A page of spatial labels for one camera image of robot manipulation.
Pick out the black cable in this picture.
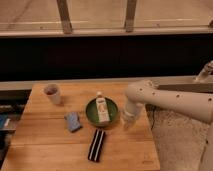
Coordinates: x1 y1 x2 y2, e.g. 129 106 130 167
148 104 158 131

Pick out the blue sponge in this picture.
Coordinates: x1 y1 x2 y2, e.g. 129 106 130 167
65 112 82 132

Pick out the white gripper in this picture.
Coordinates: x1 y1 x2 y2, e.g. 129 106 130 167
121 106 142 131

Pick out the green plate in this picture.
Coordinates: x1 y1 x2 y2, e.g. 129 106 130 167
86 98 119 127

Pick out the white paper cup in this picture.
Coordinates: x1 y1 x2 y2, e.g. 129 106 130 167
43 84 61 105

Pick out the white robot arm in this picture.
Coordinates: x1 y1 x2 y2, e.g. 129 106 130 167
122 80 213 171

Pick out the black white striped eraser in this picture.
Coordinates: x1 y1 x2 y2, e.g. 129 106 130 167
87 130 106 162

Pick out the blue object at left edge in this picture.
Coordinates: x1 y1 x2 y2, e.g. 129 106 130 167
0 115 10 130

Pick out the white bottle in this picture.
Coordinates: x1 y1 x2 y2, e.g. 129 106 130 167
96 91 110 123

